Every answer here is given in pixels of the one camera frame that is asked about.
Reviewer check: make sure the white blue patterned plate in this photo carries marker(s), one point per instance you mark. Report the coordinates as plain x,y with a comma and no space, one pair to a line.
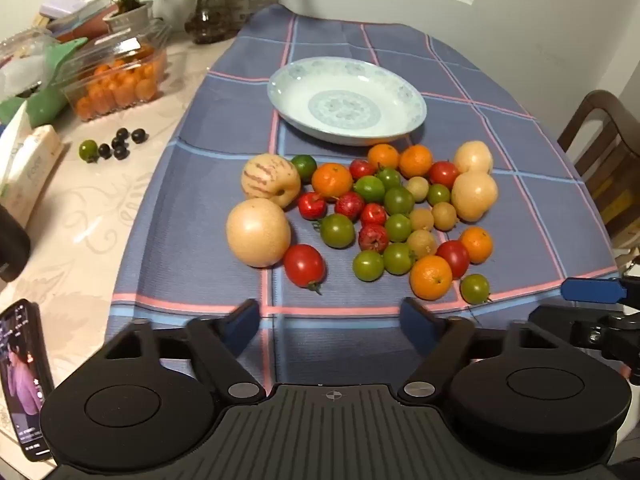
345,105

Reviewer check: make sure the striped pepino melon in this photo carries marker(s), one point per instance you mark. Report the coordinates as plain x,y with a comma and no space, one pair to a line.
267,180

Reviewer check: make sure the clear plastic clamshell box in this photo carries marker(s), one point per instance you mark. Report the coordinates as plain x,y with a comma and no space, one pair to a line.
100,52

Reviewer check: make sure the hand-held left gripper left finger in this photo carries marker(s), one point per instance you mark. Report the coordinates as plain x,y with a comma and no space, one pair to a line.
242,322

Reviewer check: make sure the small green tomato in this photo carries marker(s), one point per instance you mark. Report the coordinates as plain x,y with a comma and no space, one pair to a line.
88,150

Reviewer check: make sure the pile of small kumquats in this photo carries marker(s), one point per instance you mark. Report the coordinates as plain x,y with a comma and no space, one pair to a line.
115,90

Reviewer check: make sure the clear plastic packaging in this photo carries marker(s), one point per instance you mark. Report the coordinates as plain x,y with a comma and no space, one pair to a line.
20,55

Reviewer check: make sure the tan longan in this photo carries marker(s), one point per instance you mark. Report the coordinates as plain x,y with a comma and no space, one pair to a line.
444,215
421,242
417,189
421,219

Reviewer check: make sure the cluster of green tomatoes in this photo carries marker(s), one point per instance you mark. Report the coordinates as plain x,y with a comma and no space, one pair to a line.
398,201

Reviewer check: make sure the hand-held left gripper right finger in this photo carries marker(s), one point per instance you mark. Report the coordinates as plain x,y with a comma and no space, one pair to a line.
415,321

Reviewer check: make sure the brown wooden chair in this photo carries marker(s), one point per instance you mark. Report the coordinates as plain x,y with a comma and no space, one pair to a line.
600,110

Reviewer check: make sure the black round object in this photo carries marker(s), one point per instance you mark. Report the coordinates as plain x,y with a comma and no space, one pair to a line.
10,245

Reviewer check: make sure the large round yellow pear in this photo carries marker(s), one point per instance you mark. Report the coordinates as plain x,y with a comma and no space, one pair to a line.
258,232

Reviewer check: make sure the large green tomato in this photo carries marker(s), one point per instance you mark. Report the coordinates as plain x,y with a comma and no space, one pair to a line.
337,230

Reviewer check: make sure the brown book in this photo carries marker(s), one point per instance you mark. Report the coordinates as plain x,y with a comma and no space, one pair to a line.
95,25

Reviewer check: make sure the tissue paper pack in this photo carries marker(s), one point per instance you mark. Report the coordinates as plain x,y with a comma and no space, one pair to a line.
32,165

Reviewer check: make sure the black smartphone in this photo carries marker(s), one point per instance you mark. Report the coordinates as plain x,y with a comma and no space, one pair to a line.
22,385

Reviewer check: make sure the glass vase with plant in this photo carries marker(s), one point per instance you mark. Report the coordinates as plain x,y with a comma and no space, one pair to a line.
210,30

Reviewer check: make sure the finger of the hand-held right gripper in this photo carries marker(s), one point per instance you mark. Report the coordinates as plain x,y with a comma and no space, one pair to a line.
595,290
555,316

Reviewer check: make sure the red tomato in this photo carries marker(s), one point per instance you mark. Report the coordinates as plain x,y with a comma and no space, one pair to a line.
443,174
452,258
305,265

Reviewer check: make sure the pale notebook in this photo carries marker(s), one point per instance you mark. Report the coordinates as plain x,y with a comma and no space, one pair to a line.
62,7

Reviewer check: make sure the small red wax apple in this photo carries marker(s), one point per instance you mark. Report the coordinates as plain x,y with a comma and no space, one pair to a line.
372,237
350,205
312,205
361,169
373,215

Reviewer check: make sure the blue plaid tablecloth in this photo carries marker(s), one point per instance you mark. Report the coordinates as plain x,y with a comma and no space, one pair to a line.
240,110

